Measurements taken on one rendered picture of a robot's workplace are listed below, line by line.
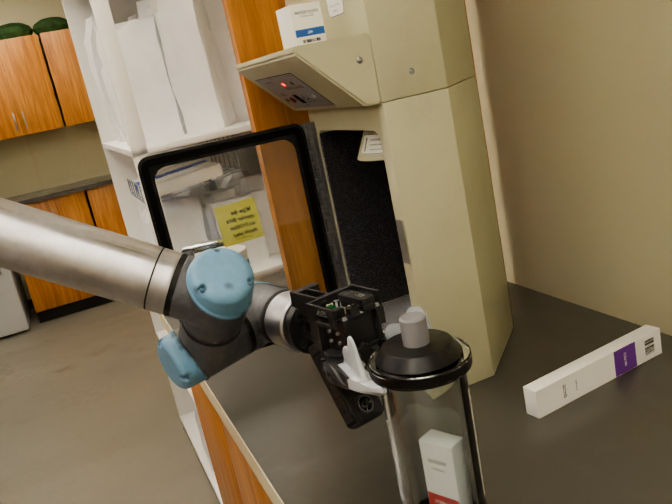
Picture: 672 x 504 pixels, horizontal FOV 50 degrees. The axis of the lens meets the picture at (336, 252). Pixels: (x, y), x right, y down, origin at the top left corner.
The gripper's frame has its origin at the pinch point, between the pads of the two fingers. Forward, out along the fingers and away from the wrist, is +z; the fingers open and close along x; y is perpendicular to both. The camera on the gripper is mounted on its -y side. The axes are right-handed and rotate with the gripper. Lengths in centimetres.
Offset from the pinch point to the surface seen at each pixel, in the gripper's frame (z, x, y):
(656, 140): -8, 64, 11
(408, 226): -25.5, 24.1, 7.5
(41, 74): -539, 126, 66
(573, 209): -29, 69, -3
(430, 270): -24.8, 26.4, -0.1
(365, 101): -26.6, 21.0, 26.9
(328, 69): -27.8, 16.6, 32.2
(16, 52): -543, 113, 85
